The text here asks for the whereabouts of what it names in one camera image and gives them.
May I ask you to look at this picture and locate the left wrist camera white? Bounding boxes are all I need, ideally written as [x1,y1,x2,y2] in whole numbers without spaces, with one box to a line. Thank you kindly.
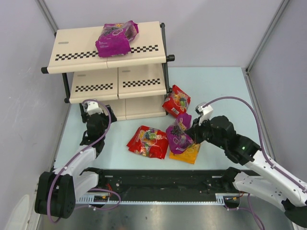
[86,102,102,115]

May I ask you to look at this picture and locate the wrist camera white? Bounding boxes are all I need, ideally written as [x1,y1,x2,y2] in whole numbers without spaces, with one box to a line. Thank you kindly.
[86,102,102,115]
[195,102,213,126]

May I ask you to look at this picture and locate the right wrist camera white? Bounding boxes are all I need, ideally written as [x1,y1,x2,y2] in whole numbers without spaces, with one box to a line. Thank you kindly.
[195,102,213,126]

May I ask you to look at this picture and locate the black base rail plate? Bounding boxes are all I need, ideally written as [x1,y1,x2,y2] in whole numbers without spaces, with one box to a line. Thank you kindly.
[85,168,240,203]

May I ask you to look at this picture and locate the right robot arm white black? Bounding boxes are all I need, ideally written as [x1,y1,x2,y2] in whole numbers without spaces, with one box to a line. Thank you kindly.
[186,116,307,228]

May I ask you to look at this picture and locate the red fruit candy bag upright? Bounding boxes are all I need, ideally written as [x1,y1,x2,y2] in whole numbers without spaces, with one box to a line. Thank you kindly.
[162,85,191,118]

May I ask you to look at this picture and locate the purple grape candy bag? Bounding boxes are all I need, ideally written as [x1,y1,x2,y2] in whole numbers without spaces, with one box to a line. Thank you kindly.
[95,20,139,58]
[166,113,194,154]

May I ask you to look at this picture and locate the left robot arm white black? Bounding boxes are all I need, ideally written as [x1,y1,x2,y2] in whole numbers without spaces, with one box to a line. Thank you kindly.
[34,99,117,219]

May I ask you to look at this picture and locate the red fruit candy bag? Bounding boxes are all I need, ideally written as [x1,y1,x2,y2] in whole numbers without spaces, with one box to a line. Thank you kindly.
[127,126,169,159]
[162,85,191,118]

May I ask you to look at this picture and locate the orange mango candy bag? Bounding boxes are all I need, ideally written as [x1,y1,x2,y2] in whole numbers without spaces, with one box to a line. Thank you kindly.
[169,144,201,164]

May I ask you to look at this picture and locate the beige three-tier shelf rack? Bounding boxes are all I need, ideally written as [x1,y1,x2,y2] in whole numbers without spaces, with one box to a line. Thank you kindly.
[41,21,175,121]

